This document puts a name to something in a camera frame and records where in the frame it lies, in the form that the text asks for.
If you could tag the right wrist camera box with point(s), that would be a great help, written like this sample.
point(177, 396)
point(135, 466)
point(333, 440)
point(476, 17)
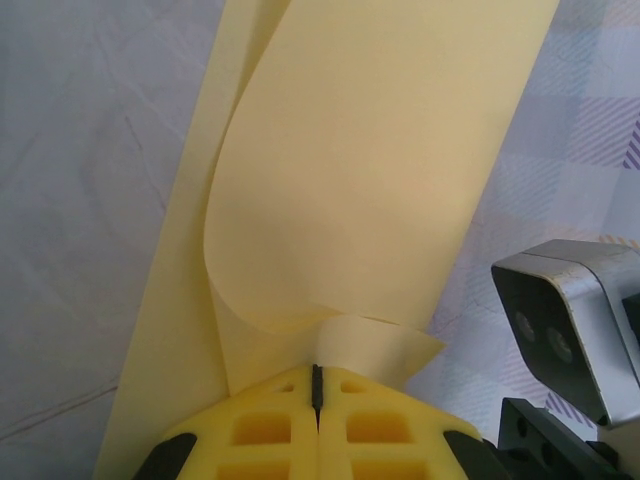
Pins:
point(560, 310)

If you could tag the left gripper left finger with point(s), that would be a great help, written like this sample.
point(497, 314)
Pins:
point(250, 450)

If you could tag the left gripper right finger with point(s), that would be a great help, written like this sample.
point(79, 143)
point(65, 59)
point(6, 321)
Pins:
point(400, 450)

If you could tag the yellow paper sheet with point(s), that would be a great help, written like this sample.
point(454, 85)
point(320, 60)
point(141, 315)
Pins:
point(350, 175)

